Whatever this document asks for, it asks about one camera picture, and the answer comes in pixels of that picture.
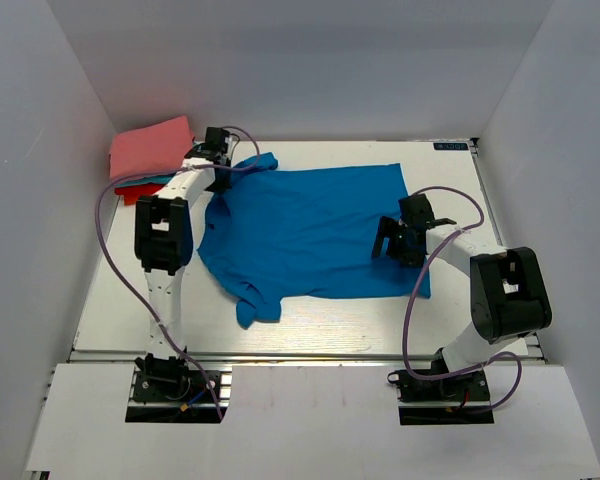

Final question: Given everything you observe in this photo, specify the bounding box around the pink folded t shirt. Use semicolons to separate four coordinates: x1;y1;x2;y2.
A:
109;116;194;179

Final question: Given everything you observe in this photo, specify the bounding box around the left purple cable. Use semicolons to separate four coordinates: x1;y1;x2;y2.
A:
96;124;261;424

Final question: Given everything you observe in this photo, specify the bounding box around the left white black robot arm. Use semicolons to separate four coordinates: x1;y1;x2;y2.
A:
134;127;234;365

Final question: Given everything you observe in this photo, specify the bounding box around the red folded t shirt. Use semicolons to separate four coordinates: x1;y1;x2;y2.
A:
114;183;163;206

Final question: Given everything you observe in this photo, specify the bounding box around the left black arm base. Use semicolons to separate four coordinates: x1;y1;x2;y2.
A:
129;370;232;407

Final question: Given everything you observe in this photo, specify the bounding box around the blue t shirt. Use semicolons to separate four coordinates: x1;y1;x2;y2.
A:
198;153;431;328

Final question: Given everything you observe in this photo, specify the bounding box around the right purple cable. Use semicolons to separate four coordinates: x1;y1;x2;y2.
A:
402;185;524;413

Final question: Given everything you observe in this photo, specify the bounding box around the purple cable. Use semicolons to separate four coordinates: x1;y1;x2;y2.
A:
96;124;261;424
402;185;524;413

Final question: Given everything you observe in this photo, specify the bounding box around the blue label sticker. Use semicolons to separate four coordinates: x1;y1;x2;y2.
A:
433;142;469;151

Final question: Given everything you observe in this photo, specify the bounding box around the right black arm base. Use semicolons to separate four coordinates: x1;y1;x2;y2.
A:
387;369;491;404

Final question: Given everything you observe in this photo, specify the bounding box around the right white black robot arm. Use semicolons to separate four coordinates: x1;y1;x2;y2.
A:
371;190;552;399

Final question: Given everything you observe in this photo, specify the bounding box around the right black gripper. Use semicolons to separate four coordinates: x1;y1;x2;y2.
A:
373;216;427;269

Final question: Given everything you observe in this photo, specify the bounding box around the turquoise folded t shirt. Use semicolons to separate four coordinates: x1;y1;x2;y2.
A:
114;141;201;189

